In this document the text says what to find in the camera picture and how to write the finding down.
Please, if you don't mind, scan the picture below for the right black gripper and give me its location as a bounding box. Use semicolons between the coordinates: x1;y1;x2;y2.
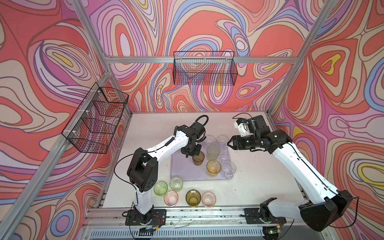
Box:
226;133;259;151

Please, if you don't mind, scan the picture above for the small clear glass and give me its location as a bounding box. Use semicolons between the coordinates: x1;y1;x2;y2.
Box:
218;153;231;163

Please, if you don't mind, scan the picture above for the pale green glass front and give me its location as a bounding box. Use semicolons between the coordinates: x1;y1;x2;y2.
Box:
207;145;221;161

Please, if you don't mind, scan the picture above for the dark olive glass back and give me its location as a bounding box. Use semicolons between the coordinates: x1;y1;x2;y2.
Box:
193;152;205;166

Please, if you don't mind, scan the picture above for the dark olive glass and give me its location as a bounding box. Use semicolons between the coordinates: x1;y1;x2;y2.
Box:
186;190;201;207
193;152;205;166

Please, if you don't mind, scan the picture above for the yellow glass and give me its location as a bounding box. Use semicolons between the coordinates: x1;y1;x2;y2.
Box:
207;160;222;177

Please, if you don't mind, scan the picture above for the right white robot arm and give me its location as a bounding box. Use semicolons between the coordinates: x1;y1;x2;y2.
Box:
227;116;354;232

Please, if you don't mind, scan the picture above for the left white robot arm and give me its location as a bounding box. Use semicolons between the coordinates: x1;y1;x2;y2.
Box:
127;121;206;215

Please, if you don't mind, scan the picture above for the lavender plastic tray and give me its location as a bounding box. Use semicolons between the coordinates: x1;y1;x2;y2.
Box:
171;148;225;182

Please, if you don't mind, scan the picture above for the light green glass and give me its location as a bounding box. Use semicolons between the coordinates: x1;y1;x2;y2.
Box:
170;176;184;192

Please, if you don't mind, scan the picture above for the peach pink glass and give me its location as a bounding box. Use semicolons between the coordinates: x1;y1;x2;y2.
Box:
202;191;217;208

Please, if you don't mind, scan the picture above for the dark olive glass front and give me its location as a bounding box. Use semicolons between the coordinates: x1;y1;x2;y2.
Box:
186;190;201;207

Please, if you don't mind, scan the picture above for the green glass far left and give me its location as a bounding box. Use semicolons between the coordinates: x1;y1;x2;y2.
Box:
154;181;168;196

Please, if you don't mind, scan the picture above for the pink glass left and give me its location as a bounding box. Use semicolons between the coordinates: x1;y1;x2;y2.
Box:
164;190;179;207

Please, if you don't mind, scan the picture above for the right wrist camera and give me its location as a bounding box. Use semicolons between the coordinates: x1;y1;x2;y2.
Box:
234;118;249;137

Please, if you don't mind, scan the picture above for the black wire basket back wall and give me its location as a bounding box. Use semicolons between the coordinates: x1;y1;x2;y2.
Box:
173;50;238;86

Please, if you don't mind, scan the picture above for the black wire basket wall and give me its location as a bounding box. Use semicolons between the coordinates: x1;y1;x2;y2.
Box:
62;83;129;154
173;50;238;86

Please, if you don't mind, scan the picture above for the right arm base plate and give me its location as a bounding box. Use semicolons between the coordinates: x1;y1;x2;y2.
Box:
244;208;287;225

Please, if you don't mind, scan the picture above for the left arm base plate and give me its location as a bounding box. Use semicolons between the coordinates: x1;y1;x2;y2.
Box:
125;208;167;227

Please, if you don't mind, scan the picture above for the black wire basket left wall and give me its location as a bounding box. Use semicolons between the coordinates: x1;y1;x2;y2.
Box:
62;83;129;154

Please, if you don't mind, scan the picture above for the aluminium front rail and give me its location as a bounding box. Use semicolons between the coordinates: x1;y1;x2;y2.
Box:
80;205;334;232

